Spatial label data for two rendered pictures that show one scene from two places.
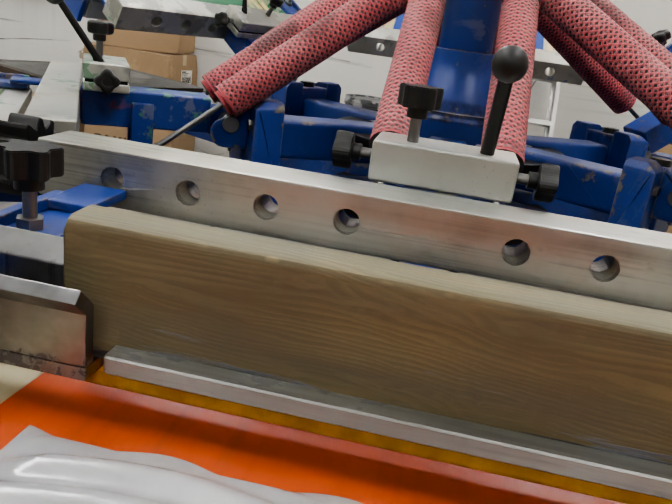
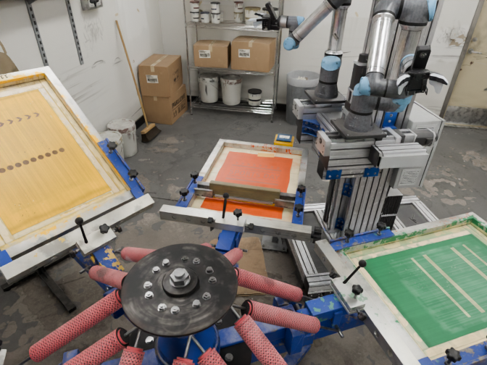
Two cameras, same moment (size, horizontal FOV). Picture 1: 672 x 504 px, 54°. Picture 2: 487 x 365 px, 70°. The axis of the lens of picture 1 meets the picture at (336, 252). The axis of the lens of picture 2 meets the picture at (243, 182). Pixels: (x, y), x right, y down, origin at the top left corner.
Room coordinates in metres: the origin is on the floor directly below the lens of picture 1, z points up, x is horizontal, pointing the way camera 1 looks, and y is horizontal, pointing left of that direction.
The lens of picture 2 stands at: (1.73, 0.03, 2.03)
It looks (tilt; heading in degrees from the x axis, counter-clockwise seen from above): 34 degrees down; 183
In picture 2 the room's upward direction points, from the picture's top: 1 degrees clockwise
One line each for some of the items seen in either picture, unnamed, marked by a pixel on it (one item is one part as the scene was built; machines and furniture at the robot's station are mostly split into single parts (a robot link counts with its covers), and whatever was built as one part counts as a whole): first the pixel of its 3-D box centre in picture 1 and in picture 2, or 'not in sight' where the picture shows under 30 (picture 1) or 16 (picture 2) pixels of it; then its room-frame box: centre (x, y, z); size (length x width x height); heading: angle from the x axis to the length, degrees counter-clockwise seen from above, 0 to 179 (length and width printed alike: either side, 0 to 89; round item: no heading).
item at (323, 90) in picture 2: not in sight; (327, 87); (-0.51, 0.43, 1.31); 0.15 x 0.15 x 0.10
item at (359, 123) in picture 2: not in sight; (359, 117); (-0.03, 0.54, 1.31); 0.15 x 0.15 x 0.10
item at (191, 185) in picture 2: not in sight; (190, 195); (0.29, -0.32, 0.98); 0.30 x 0.05 x 0.07; 172
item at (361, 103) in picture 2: not in sight; (365, 96); (-0.03, 0.55, 1.42); 0.13 x 0.12 x 0.14; 78
